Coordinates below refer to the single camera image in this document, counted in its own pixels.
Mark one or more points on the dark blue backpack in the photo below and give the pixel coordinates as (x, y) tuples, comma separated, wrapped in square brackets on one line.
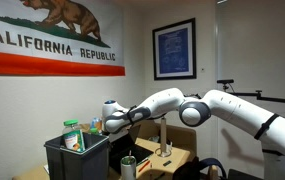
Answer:
[(188, 171)]

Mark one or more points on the white mug green inside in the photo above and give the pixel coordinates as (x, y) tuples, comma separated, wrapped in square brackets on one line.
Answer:
[(128, 170)]

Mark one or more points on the black framed blue print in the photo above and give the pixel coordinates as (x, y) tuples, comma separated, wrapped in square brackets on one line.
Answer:
[(173, 50)]

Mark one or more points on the empty paper towel holder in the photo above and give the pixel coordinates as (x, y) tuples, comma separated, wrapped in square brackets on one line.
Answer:
[(163, 140)]

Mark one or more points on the black boom camera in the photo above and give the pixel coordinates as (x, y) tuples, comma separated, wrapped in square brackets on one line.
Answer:
[(225, 81)]

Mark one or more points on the dark gray trash bin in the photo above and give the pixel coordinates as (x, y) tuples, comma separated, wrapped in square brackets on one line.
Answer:
[(78, 163)]

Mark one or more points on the California Republic bear flag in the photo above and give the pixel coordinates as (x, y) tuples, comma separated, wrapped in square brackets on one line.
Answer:
[(48, 46)]

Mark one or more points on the small black stick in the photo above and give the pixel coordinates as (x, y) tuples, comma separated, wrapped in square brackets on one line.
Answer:
[(167, 163)]

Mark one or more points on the green pen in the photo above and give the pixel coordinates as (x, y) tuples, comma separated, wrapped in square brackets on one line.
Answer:
[(159, 175)]

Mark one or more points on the black open laptop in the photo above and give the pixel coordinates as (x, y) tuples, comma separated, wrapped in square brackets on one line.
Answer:
[(128, 150)]

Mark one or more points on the green capped wipes bottle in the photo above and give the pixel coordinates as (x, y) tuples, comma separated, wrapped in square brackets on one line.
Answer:
[(72, 136)]

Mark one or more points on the small colourful package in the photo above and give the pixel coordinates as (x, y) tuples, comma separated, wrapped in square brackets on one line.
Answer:
[(96, 125)]

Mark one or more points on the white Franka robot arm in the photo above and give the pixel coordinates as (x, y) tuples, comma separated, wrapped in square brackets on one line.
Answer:
[(242, 110)]

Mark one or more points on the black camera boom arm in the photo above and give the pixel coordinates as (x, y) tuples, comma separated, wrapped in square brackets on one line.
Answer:
[(275, 99)]

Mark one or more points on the red pen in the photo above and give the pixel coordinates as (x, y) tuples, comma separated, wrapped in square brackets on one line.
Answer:
[(144, 166)]

